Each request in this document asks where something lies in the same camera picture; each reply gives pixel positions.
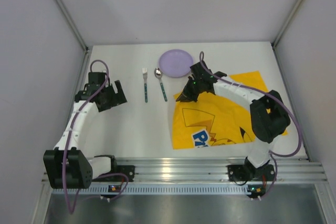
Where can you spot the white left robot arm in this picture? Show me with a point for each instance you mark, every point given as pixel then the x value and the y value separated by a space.
pixel 109 123

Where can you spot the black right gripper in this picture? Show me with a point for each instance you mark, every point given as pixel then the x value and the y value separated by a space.
pixel 192 87

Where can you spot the purple plastic plate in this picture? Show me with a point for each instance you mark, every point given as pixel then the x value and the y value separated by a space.
pixel 175 63

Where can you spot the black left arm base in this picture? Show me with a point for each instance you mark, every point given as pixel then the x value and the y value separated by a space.
pixel 128 170

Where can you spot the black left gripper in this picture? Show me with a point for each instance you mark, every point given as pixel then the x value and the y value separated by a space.
pixel 113 97

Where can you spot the perforated cable duct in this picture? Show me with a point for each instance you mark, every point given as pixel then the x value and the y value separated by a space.
pixel 176 189

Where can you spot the aluminium mounting rail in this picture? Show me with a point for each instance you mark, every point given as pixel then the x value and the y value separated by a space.
pixel 214 170

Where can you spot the yellow Pikachu cloth placemat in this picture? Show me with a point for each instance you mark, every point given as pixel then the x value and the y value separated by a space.
pixel 210 119

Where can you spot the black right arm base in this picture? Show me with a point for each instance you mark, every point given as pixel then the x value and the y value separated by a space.
pixel 242 174

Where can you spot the fork with teal handle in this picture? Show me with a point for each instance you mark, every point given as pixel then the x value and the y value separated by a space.
pixel 145 77

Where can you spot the spoon with teal handle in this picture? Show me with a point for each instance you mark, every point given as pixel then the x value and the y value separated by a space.
pixel 158 74

